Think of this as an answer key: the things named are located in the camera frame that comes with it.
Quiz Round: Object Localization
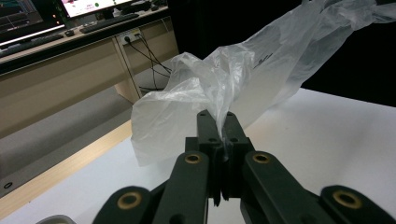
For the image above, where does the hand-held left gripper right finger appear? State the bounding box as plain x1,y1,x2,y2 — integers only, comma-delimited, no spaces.
221,111,255,201

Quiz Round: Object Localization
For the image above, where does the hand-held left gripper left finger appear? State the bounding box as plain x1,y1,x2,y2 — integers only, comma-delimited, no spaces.
185,108,226,207

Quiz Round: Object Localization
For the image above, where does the clear plastic bag yellow smiley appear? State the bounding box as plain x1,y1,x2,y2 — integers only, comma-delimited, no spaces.
130,0,396,168

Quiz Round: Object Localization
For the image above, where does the white power outlet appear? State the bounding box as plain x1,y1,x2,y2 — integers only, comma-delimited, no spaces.
119,28,142,45

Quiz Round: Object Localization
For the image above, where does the black curtain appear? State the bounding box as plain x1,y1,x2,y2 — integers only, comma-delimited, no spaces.
167,0,396,108

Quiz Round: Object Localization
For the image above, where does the black keyboard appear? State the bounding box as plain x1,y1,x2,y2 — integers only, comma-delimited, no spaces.
0,33,65,59
78,12,141,35

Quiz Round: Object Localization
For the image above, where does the long wooden desk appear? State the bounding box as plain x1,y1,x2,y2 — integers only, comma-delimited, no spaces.
0,5,180,140

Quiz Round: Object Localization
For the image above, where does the bright screen monitor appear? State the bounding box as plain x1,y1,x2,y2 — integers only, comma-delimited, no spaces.
60,0,135,19

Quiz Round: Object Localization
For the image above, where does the dark screen monitor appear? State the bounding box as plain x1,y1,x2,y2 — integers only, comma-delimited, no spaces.
0,0,67,45

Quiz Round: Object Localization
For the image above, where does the bundle of black desk cables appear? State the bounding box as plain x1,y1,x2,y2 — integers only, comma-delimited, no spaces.
125,33,173,93

